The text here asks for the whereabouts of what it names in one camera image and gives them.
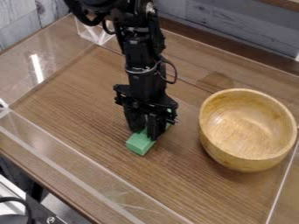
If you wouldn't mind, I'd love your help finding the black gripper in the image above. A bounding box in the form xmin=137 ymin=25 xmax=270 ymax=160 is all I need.
xmin=113 ymin=65 xmax=181 ymax=142

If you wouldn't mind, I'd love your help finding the green rectangular block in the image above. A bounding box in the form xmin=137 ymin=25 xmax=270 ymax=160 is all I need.
xmin=126 ymin=108 xmax=174 ymax=157

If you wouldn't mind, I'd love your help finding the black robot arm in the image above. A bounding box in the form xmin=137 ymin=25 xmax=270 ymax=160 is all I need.
xmin=65 ymin=0 xmax=179 ymax=140

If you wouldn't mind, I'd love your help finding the brown wooden bowl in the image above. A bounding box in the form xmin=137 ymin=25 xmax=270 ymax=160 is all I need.
xmin=199 ymin=88 xmax=298 ymax=172

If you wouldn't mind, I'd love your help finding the black metal clamp base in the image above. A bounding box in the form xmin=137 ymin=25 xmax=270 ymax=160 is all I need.
xmin=26 ymin=195 xmax=69 ymax=224

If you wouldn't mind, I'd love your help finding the clear acrylic tray wall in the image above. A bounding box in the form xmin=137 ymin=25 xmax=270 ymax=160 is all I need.
xmin=0 ymin=17 xmax=299 ymax=224

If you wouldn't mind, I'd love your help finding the black cable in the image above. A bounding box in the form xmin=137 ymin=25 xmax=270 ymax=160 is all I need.
xmin=0 ymin=195 xmax=42 ymax=224

